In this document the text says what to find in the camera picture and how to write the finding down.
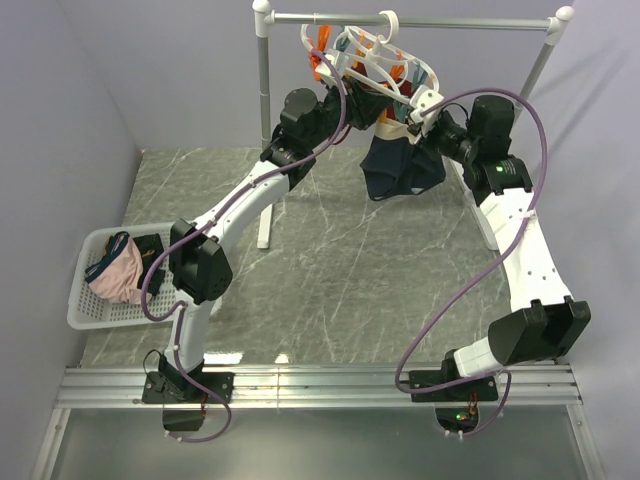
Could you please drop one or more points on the teal clothespin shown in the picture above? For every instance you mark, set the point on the teal clothespin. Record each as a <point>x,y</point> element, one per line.
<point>400,111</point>
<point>419,78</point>

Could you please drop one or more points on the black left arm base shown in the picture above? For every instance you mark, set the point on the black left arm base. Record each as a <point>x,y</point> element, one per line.
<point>183,404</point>

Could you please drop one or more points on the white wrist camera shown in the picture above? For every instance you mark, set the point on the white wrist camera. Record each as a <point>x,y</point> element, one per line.
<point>330,66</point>
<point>425,106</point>

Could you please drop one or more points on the orange clothespin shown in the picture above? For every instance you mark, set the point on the orange clothespin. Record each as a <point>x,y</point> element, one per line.
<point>323,35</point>

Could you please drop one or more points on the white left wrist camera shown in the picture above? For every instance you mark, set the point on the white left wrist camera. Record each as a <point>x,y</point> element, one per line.
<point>330,66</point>

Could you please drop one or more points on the silver clothes rack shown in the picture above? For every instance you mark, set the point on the silver clothes rack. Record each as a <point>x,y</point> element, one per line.
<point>489,121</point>

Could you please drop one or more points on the white plastic clip hanger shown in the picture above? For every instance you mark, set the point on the white plastic clip hanger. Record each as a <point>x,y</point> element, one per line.
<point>374,58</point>

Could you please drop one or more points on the dark red lace bra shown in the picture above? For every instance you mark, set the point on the dark red lace bra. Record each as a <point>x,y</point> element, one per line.
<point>404,89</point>

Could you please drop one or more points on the aluminium mounting rail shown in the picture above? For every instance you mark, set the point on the aluminium mounting rail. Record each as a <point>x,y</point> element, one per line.
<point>318,422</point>

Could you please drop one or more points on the pink underwear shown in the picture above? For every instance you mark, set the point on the pink underwear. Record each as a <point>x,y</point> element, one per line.
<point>116,275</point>

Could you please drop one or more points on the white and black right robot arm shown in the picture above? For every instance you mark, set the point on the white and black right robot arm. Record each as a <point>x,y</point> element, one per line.
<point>545,320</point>

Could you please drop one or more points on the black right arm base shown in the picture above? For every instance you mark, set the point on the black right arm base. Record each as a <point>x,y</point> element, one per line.
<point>457,407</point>

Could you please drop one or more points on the white perforated plastic basket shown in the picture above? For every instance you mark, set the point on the white perforated plastic basket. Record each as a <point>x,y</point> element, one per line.
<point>86,310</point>

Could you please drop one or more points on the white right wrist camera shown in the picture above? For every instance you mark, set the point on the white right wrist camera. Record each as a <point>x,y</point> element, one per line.
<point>425,106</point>

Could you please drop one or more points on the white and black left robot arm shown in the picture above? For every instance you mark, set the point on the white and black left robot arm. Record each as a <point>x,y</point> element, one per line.
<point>199,257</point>

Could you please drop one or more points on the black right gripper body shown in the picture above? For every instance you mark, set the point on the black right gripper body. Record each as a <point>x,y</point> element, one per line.
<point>447,138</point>

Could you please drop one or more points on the black lace underwear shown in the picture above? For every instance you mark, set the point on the black lace underwear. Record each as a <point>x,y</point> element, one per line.
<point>150,248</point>

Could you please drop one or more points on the navy blue underwear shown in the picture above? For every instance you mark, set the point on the navy blue underwear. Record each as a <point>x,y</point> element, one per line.
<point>396,164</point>

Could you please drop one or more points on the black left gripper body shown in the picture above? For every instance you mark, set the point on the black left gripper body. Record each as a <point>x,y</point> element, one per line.
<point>332,109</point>

